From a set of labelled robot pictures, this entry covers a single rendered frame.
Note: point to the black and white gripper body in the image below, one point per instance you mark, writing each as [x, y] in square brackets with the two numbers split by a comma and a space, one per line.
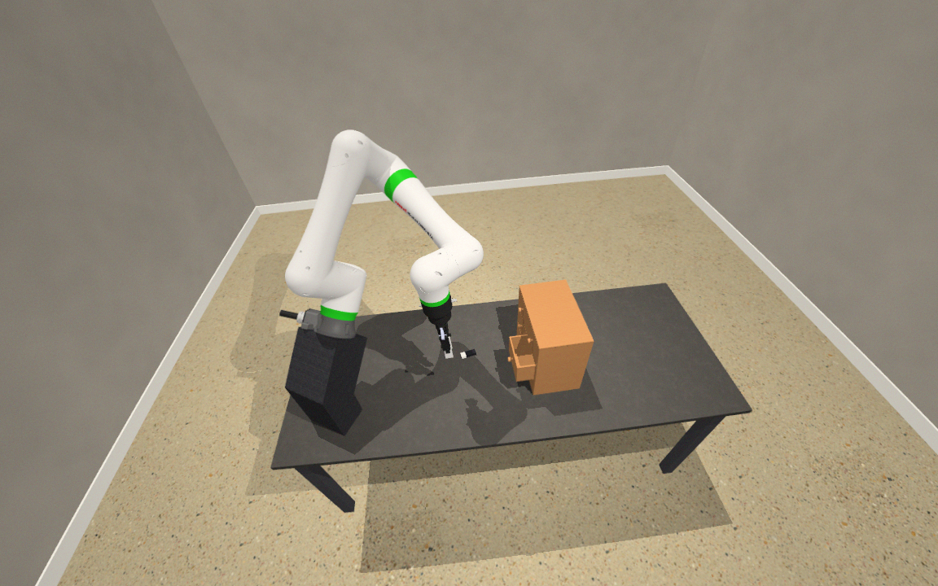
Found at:
[440, 322]

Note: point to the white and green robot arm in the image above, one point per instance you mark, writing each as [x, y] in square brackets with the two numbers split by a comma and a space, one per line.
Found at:
[313, 272]

